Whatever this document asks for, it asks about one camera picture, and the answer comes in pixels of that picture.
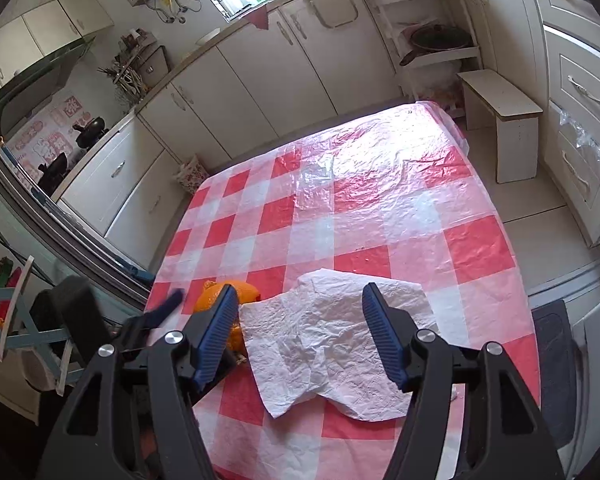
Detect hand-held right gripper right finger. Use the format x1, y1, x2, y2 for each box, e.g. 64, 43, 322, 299
361, 282, 566, 480

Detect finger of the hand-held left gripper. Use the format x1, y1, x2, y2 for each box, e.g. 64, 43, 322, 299
192, 354, 237, 407
114, 288, 185, 357

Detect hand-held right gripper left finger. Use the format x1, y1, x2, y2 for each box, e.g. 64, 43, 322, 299
50, 284, 240, 480

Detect large orange peel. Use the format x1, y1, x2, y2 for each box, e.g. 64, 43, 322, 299
193, 279, 261, 356

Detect white paper towel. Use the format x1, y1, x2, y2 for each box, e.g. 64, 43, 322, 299
237, 268, 439, 422

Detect white stove side cabinets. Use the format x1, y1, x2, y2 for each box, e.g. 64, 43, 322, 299
54, 119, 192, 272

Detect floral waste bin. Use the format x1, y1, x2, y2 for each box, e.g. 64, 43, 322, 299
173, 154, 211, 196

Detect red checked plastic tablecloth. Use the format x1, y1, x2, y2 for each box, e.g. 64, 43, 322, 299
144, 99, 541, 480

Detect black pot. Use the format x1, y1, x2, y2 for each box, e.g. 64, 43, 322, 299
36, 152, 69, 187

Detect dark door mat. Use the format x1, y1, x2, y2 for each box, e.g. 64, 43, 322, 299
529, 299, 579, 449

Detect black wok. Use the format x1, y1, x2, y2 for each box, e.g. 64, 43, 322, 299
72, 115, 109, 149

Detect range hood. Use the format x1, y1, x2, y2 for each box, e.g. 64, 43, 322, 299
0, 39, 97, 127

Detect white wooden stool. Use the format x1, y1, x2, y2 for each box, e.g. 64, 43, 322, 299
456, 69, 545, 185

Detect white lower kitchen cabinets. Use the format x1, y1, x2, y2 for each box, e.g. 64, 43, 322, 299
130, 0, 412, 172

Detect white upper cabinets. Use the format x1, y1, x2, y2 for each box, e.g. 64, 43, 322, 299
0, 0, 117, 102

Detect white drawer cabinet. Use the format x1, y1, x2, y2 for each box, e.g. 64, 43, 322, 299
459, 0, 600, 247

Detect white storage rack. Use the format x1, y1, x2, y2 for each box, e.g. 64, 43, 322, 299
369, 0, 484, 102

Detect metal sliding door frame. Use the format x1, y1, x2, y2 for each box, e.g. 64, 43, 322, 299
0, 109, 157, 302

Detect wall utensil rack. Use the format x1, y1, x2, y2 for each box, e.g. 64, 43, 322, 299
96, 29, 169, 102

